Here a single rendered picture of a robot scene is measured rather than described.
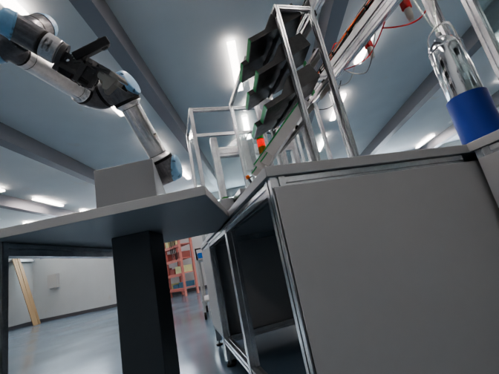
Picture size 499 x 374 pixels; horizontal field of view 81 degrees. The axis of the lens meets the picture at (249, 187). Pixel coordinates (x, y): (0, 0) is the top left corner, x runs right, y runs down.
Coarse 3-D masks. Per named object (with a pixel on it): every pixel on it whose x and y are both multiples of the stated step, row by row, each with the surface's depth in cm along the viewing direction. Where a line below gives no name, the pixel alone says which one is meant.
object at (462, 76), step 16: (432, 32) 140; (432, 48) 134; (448, 48) 129; (464, 48) 128; (432, 64) 137; (448, 64) 129; (464, 64) 126; (448, 80) 129; (464, 80) 125; (448, 96) 131
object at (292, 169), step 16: (320, 160) 83; (336, 160) 84; (352, 160) 86; (368, 160) 87; (384, 160) 89; (400, 160) 90; (416, 160) 94; (256, 176) 85; (272, 176) 78; (288, 176) 81; (240, 208) 113; (256, 224) 173; (272, 224) 190; (208, 240) 209
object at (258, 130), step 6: (288, 114) 143; (258, 120) 131; (270, 120) 134; (276, 120) 139; (258, 126) 130; (264, 126) 135; (270, 126) 141; (252, 132) 138; (258, 132) 137; (264, 132) 143
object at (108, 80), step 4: (100, 72) 88; (112, 72) 87; (100, 76) 88; (104, 76) 88; (108, 76) 87; (112, 76) 87; (116, 76) 87; (120, 76) 88; (104, 80) 87; (108, 80) 87; (112, 80) 87; (116, 80) 87; (120, 80) 87; (124, 80) 88; (104, 84) 87; (108, 84) 87; (112, 84) 87; (124, 84) 89; (104, 88) 87; (108, 88) 87
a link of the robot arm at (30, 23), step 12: (0, 12) 77; (12, 12) 79; (0, 24) 78; (12, 24) 78; (24, 24) 80; (36, 24) 82; (12, 36) 80; (24, 36) 80; (36, 36) 81; (36, 48) 82
